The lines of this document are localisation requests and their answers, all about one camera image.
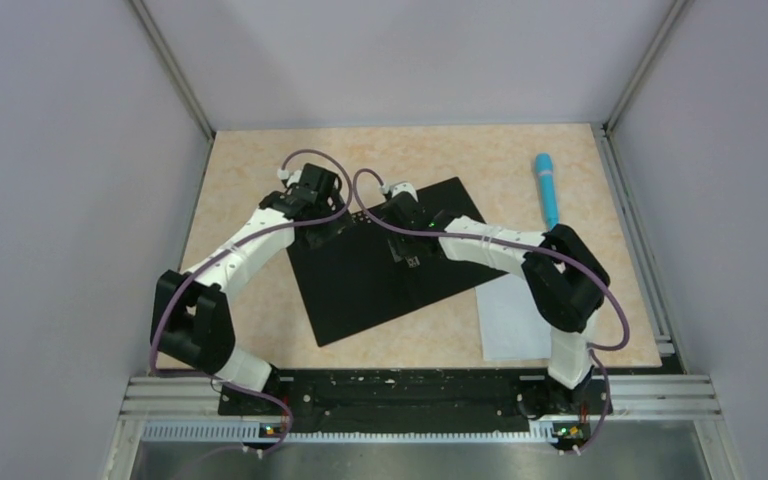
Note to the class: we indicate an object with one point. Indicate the turquoise marker pen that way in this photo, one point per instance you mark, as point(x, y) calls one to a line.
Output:
point(544, 171)

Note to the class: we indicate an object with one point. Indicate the red and black folder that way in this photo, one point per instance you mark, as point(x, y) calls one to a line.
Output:
point(352, 282)

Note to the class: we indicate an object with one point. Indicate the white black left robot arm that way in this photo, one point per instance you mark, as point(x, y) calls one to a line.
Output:
point(192, 321)

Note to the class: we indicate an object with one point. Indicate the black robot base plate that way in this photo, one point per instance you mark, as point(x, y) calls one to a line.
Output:
point(417, 401)

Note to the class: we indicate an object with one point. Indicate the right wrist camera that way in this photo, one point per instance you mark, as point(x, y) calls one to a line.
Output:
point(392, 190)

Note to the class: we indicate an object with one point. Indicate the aluminium frame rail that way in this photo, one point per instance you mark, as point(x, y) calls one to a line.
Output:
point(665, 424)

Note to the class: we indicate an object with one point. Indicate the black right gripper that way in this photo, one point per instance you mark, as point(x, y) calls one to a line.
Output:
point(401, 251)

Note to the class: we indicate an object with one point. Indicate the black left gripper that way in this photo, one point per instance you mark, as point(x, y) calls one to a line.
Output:
point(334, 227)

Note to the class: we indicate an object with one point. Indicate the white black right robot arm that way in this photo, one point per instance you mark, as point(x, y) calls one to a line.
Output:
point(566, 281)

